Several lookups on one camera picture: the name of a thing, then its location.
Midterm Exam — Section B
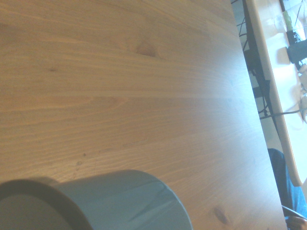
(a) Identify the teal enamel mug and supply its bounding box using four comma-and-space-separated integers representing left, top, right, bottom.
0, 169, 194, 230

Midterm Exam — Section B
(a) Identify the light wooden side table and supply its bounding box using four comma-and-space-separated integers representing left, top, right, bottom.
248, 0, 307, 187

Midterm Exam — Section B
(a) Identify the blue clothed person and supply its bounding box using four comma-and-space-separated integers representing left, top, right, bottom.
267, 148, 307, 225

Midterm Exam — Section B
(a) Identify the black frame under table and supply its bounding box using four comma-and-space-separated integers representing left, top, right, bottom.
230, 0, 273, 120

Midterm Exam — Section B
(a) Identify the grey cable over table edge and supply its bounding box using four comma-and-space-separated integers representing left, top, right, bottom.
260, 108, 303, 118

